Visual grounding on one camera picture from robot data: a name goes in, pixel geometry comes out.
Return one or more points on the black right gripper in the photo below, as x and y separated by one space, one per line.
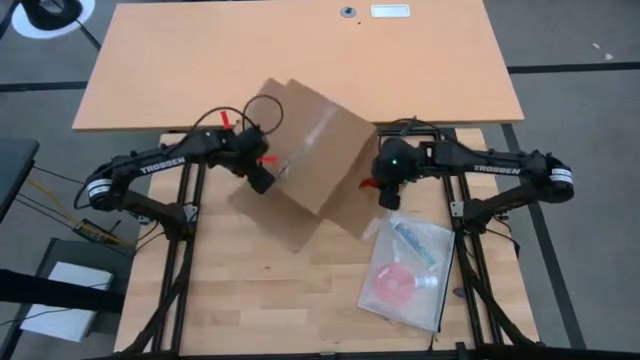
400 162

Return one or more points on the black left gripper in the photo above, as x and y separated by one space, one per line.
240 147

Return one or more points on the teal white packet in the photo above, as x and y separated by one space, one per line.
415 242

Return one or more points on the brown cardboard box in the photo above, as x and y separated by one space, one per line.
320 150

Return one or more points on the pink round disc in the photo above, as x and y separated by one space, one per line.
395 285

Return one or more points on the white translucent zip pouch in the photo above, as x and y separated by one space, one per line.
425 310

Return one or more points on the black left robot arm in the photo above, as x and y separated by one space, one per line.
140 170

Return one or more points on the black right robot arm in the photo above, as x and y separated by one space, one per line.
500 167

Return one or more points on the small dark grey scrap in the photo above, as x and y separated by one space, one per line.
458 291

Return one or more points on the light wooden desk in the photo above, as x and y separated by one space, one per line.
150 65

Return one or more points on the black power adapter box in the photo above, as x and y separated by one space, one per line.
92 231

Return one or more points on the grey desk grommet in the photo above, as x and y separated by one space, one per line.
348 12

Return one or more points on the white desk plate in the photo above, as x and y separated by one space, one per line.
390 11

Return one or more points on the white round floor base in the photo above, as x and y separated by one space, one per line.
52 35

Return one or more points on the black side table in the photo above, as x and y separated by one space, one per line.
15 170

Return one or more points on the black stand foot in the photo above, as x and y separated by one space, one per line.
50 12

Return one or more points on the white board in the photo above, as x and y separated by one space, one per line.
60 325

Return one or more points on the silver mounting bracket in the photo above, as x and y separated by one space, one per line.
141 218
456 209

